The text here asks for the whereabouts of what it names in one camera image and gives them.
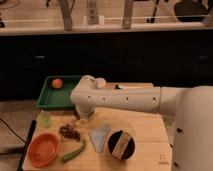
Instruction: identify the brown grape bunch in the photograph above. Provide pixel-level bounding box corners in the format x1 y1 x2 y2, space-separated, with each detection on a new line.
59 124 80 141

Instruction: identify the white remote control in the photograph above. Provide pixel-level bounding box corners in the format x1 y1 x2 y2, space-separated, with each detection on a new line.
86 0 99 25

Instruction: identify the green plastic tray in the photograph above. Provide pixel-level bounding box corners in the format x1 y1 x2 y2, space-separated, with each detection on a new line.
37 75 81 111

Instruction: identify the black cable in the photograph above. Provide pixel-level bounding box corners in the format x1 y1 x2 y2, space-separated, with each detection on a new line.
0 118 37 171

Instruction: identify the black office chair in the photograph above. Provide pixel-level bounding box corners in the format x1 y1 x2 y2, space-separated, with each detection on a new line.
174 0 208 22

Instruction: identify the orange plastic bowl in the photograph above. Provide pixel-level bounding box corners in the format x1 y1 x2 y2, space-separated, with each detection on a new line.
27 133 60 168

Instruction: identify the light blue cloth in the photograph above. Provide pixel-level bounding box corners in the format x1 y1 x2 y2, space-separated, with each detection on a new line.
89 124 110 153

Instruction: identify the light green plastic cup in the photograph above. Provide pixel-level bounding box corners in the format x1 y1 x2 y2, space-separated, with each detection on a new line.
36 111 51 128

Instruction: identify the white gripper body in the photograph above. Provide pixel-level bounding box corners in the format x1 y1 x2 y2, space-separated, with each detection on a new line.
73 108 95 120

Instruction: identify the orange fruit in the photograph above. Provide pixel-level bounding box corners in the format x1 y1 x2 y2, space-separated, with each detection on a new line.
52 78 63 89

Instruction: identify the black round container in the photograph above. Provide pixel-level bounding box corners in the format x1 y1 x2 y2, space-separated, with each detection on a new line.
108 130 135 160

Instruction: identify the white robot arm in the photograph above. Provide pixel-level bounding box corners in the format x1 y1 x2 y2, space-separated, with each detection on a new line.
70 75 213 171

